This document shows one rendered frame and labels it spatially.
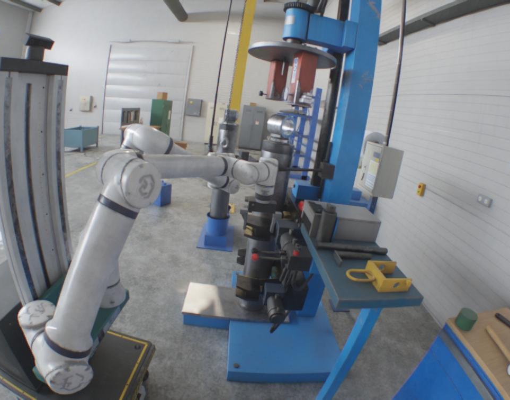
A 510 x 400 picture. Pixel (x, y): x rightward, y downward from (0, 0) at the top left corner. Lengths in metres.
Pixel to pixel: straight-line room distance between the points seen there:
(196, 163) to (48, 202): 0.64
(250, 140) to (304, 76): 10.42
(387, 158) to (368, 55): 0.79
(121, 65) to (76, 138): 5.62
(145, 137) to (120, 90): 12.47
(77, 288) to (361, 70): 1.82
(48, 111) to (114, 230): 0.59
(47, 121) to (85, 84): 13.66
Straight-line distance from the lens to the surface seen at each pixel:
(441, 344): 1.49
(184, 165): 0.99
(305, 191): 2.00
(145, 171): 0.68
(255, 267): 2.01
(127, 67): 13.66
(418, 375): 1.64
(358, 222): 1.51
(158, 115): 8.87
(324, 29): 1.89
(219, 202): 3.19
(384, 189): 2.23
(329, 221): 1.34
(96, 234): 0.71
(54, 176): 1.16
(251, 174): 1.08
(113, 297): 1.38
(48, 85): 1.13
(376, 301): 1.11
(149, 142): 1.23
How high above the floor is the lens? 1.64
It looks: 18 degrees down
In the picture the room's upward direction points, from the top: 9 degrees clockwise
